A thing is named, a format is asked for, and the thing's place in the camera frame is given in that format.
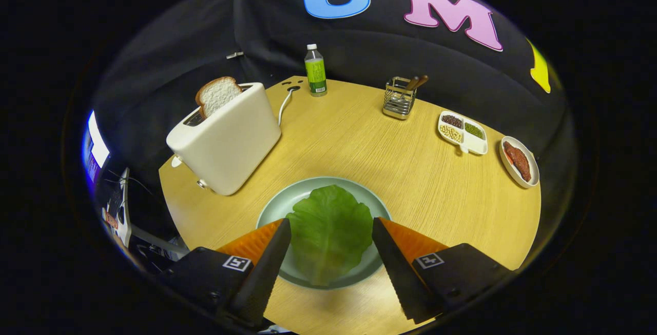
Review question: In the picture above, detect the bread slice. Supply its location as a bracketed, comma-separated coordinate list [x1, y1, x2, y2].
[195, 76, 243, 119]

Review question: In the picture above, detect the pale green round plate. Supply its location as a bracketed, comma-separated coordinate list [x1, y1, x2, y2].
[256, 176, 393, 290]

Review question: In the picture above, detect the white toaster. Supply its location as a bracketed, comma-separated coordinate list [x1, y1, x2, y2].
[166, 82, 282, 196]

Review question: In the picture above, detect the green label water bottle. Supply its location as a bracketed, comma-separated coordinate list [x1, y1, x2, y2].
[304, 44, 328, 97]

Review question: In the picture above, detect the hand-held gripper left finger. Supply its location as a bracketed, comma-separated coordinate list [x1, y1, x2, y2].
[159, 217, 292, 331]

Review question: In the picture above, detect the green lettuce leaf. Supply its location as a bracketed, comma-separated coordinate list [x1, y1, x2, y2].
[286, 185, 374, 287]

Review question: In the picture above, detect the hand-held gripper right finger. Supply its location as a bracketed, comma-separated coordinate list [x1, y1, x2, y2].
[372, 217, 514, 325]

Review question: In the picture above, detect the white sectioned bean dish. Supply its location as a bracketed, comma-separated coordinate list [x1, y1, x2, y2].
[437, 110, 489, 155]

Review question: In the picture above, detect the red meat slice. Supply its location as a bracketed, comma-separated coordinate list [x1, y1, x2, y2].
[504, 141, 532, 182]

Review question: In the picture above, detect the white toaster cable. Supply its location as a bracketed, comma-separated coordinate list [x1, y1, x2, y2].
[278, 88, 294, 126]

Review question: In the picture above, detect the metal wire utensil holder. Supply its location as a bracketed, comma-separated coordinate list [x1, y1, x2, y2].
[382, 76, 417, 121]

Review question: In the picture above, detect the round white meat plate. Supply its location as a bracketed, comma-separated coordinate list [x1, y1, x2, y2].
[499, 136, 540, 189]

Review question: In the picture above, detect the computer monitor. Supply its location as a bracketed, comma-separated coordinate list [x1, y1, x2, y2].
[82, 111, 111, 184]

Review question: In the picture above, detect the wooden handle utensil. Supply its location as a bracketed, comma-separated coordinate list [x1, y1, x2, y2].
[405, 75, 429, 94]

